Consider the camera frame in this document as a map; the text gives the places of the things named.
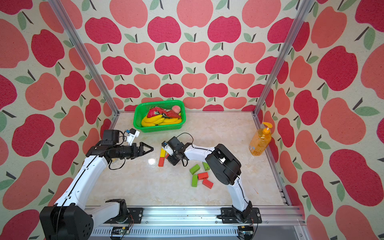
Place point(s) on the red snack bag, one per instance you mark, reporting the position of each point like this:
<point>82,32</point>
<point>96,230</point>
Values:
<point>157,111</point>

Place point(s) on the green block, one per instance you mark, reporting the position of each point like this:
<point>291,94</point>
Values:
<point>194,181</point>
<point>206,166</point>
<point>195,169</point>

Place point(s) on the right aluminium post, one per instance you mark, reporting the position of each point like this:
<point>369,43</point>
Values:
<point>303,12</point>

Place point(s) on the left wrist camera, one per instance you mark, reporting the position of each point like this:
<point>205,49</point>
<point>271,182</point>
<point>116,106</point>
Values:
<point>130,135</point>

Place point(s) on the left aluminium post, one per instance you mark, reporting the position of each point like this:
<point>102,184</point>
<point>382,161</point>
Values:
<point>71,31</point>

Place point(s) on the aluminium front rail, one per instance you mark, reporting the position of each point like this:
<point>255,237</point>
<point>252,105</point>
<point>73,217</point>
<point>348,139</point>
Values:
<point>200,222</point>

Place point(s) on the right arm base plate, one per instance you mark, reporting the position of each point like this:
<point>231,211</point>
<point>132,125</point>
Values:
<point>233,216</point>

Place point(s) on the green plastic basket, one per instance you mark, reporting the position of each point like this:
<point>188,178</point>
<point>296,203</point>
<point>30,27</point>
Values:
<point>142,110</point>

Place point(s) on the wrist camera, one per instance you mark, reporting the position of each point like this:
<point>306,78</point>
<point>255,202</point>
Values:
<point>130,135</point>
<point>173,146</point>

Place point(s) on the orange soap dispenser bottle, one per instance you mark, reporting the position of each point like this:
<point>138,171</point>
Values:
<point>261,139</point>

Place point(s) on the aluminium post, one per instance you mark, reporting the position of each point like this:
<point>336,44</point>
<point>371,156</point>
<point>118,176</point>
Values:
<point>303,12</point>
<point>71,31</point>

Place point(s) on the yellow banana bunch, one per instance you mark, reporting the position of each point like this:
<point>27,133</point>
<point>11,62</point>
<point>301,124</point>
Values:
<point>159,121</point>

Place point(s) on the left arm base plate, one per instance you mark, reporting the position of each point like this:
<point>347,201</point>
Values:
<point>131,215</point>

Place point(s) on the pink peach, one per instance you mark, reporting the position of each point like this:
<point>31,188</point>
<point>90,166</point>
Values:
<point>176,109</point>

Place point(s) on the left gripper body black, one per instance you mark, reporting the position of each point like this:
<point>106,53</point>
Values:
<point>130,151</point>

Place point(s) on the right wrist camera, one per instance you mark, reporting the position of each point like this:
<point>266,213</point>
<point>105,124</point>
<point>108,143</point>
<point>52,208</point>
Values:
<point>173,146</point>

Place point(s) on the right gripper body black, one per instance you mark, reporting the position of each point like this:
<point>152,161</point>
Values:
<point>173,158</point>

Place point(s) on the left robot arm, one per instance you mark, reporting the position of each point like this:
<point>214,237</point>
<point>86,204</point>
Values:
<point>67,218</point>

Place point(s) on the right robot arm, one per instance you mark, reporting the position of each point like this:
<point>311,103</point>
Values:
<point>226,168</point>

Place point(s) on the red block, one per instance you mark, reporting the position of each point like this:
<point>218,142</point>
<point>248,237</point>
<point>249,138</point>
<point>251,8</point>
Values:
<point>161,162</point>
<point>203,176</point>
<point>208,183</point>

